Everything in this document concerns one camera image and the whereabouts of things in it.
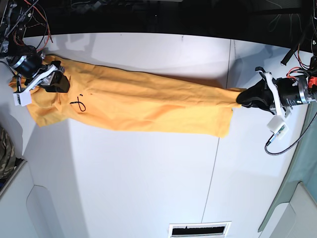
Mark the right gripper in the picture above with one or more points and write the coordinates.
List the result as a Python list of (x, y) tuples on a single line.
[(31, 66)]

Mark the yellow t-shirt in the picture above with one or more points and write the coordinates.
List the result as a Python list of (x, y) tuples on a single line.
[(121, 100)]

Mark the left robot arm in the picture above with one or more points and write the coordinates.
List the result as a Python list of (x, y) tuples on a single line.
[(299, 87)]

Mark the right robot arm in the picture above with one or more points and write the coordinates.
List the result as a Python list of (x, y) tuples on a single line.
[(15, 16)]

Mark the camouflage cloth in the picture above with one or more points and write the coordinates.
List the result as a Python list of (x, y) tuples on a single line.
[(7, 154)]

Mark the white right bin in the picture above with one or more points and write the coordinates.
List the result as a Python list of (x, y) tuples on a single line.
[(295, 219)]

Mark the white bin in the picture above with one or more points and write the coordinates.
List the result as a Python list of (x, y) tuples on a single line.
[(26, 209), (295, 219)]

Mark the white left bin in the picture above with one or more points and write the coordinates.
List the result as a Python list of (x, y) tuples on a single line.
[(26, 209)]

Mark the white floor vent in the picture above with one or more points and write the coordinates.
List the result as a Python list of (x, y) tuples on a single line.
[(202, 230)]

